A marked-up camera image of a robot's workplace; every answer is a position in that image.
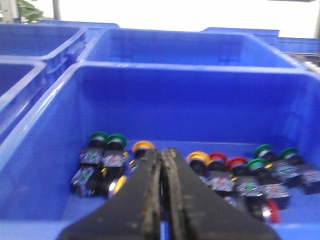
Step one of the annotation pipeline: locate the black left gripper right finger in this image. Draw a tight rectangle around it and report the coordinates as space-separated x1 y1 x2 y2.
161 148 280 240

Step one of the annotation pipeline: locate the green potted plant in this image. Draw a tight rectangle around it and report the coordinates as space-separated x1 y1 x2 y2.
0 0 45 23

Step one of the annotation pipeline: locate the blue plastic bin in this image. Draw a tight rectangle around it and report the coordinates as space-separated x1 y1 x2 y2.
0 62 320 240
0 58 47 142

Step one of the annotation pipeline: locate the yellow mushroom push button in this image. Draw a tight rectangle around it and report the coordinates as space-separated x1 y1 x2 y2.
186 151 211 183

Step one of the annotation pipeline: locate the green push button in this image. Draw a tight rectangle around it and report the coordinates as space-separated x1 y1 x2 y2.
246 157 291 210
79 131 108 166
101 133 128 168
253 143 300 189

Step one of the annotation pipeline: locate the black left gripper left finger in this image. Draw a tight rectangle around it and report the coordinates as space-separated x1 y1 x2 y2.
57 149 161 240

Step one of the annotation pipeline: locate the red mushroom push button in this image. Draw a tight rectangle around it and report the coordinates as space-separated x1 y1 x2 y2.
208 152 235 197

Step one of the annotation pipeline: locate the right blue plastic bin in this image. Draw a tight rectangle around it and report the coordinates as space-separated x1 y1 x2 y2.
0 62 320 240

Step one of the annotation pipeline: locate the red push button lying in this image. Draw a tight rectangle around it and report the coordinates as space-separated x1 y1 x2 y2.
224 194 280 225

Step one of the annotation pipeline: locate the rear blue bin right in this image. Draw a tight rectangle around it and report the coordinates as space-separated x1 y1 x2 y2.
78 28 306 70

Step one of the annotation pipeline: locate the left blue plastic bin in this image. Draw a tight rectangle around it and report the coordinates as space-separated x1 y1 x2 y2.
0 58 47 142

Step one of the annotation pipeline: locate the rear blue bin left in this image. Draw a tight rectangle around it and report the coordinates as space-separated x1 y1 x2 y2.
0 22 119 74

